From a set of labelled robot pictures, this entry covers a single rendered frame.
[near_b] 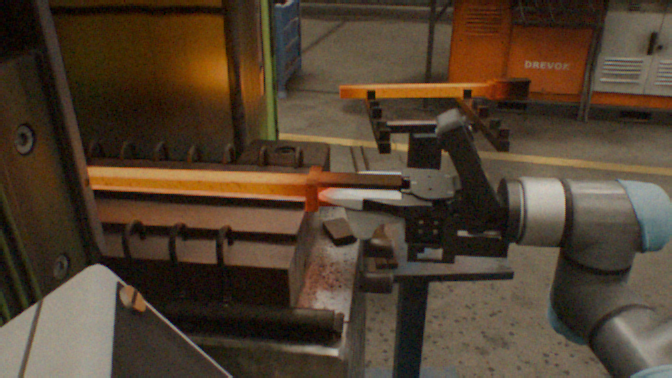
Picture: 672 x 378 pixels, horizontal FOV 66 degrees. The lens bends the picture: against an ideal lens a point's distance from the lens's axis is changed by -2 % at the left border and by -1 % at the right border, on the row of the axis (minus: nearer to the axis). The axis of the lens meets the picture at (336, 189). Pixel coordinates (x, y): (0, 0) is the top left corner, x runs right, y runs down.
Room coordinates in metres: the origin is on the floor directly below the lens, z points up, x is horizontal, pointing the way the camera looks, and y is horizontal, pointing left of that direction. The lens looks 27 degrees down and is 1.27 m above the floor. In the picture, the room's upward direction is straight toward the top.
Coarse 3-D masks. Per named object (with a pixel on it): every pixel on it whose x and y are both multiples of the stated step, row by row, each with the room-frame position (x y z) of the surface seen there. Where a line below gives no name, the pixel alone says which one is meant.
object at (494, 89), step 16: (496, 80) 1.13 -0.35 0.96; (512, 80) 1.14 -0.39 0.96; (528, 80) 1.14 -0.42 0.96; (352, 96) 1.11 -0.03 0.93; (384, 96) 1.11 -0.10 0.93; (400, 96) 1.11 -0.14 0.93; (416, 96) 1.12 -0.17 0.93; (432, 96) 1.12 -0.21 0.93; (480, 96) 1.12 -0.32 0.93; (496, 96) 1.13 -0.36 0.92; (512, 96) 1.14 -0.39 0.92
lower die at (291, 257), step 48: (96, 192) 0.53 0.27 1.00; (144, 192) 0.52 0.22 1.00; (192, 192) 0.52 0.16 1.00; (144, 240) 0.45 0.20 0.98; (192, 240) 0.45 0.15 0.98; (240, 240) 0.45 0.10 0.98; (288, 240) 0.45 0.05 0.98; (144, 288) 0.42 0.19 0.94; (192, 288) 0.41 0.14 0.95; (240, 288) 0.41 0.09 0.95; (288, 288) 0.40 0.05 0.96
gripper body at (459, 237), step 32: (416, 192) 0.49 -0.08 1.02; (448, 192) 0.49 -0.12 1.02; (512, 192) 0.48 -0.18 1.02; (416, 224) 0.49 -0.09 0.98; (448, 224) 0.47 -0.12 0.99; (480, 224) 0.49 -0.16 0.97; (512, 224) 0.47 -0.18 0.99; (416, 256) 0.48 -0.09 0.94; (448, 256) 0.47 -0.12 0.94; (480, 256) 0.49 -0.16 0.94
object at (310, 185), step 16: (96, 176) 0.54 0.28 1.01; (112, 176) 0.54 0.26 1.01; (128, 176) 0.54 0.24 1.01; (144, 176) 0.54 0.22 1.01; (160, 176) 0.54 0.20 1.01; (176, 176) 0.54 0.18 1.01; (192, 176) 0.54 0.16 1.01; (208, 176) 0.54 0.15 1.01; (224, 176) 0.54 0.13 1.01; (240, 176) 0.54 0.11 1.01; (256, 176) 0.54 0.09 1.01; (272, 176) 0.53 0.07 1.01; (288, 176) 0.53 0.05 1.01; (304, 176) 0.53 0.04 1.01; (320, 176) 0.52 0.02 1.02; (336, 176) 0.52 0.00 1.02; (352, 176) 0.52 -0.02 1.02; (368, 176) 0.52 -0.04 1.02; (384, 176) 0.52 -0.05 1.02; (400, 176) 0.52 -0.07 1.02; (224, 192) 0.52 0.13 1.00; (240, 192) 0.52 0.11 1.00; (256, 192) 0.52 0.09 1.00; (272, 192) 0.52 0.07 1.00; (288, 192) 0.51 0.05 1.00; (304, 192) 0.51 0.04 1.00; (320, 192) 0.52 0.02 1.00; (400, 192) 0.51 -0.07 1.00
